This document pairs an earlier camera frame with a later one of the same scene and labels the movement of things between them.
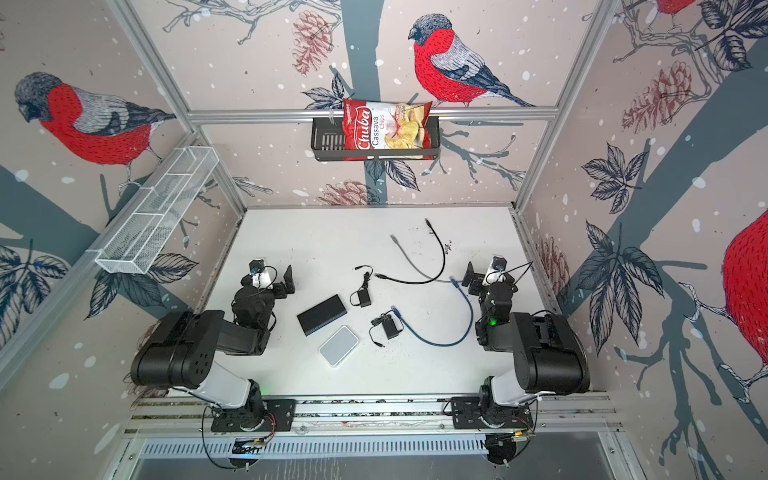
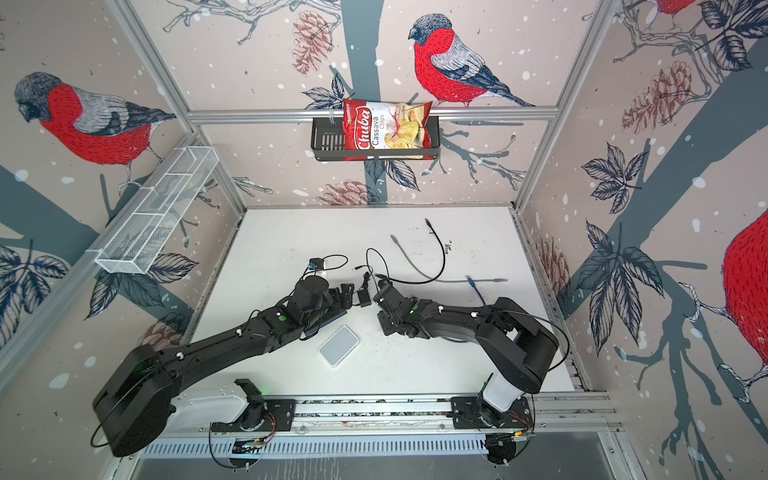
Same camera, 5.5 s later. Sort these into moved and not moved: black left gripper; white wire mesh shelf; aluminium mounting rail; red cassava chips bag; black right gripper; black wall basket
Moved: black left gripper; black right gripper
Not moved: aluminium mounting rail; red cassava chips bag; black wall basket; white wire mesh shelf
